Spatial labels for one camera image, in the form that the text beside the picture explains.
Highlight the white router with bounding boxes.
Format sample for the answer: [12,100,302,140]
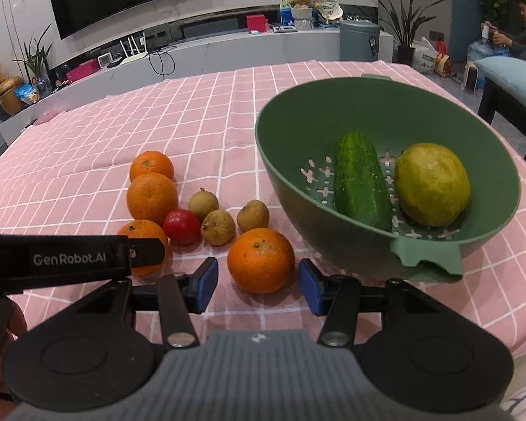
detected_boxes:
[119,32,149,63]

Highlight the green cucumber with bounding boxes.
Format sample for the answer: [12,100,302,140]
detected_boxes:
[333,131,393,232]

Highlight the white marble tv counter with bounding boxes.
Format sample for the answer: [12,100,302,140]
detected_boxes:
[0,26,343,146]

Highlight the blue water jug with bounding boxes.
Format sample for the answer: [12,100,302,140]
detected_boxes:
[468,39,511,63]

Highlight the blue snack bag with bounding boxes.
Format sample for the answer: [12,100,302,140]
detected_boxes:
[15,83,41,106]

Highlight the white flower basket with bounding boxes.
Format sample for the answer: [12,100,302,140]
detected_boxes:
[292,7,313,31]

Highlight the grey-green trash bin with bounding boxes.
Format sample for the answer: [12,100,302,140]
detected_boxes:
[338,20,381,62]

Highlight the black cables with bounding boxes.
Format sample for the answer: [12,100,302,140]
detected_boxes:
[148,43,177,82]

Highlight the pink checked tablecloth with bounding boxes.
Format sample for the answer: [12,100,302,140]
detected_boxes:
[0,59,526,421]

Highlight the red and yellow bag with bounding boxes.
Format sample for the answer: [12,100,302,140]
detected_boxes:
[434,40,453,78]

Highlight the brown gourd vase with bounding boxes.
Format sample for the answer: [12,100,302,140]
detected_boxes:
[0,76,27,117]

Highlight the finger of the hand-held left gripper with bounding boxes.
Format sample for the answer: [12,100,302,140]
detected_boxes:
[128,238,166,269]

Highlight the green plant in glass vase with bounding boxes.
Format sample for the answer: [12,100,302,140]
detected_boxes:
[12,23,54,97]

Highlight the person's left hand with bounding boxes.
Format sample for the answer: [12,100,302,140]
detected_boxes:
[4,302,29,348]

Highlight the green colander bowl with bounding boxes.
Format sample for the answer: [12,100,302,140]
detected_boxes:
[254,73,521,282]

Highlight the orange mandarin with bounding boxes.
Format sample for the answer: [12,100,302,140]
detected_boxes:
[227,228,296,295]
[126,172,179,227]
[117,220,173,277]
[129,151,175,182]

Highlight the black bench with blue cushion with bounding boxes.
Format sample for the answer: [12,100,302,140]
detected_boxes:
[475,57,526,121]

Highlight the yellow-green lemon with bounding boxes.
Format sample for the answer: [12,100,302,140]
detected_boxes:
[394,142,472,227]

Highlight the red tomato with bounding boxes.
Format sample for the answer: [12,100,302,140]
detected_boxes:
[162,209,202,246]

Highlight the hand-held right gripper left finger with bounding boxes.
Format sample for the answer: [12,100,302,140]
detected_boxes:
[114,256,220,352]

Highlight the pink box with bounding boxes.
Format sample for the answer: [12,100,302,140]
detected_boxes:
[65,62,99,83]

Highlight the white plastic bag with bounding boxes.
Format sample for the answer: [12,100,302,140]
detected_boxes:
[411,37,438,74]

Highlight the potted plant with long leaves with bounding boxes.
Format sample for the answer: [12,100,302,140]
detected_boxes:
[365,0,445,66]

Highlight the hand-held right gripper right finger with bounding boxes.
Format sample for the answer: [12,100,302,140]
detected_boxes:
[298,258,417,349]

